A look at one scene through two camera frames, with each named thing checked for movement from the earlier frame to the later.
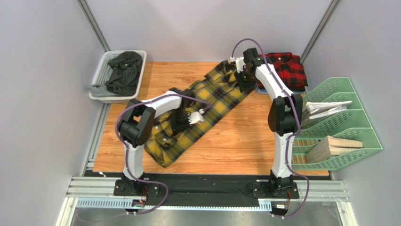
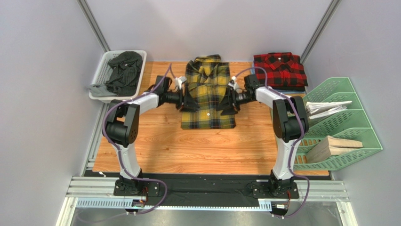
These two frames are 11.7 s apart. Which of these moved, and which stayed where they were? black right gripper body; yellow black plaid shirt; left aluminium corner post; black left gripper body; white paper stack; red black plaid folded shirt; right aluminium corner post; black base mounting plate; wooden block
Moved: black right gripper body; yellow black plaid shirt; black left gripper body
Stayed: left aluminium corner post; black base mounting plate; wooden block; red black plaid folded shirt; right aluminium corner post; white paper stack
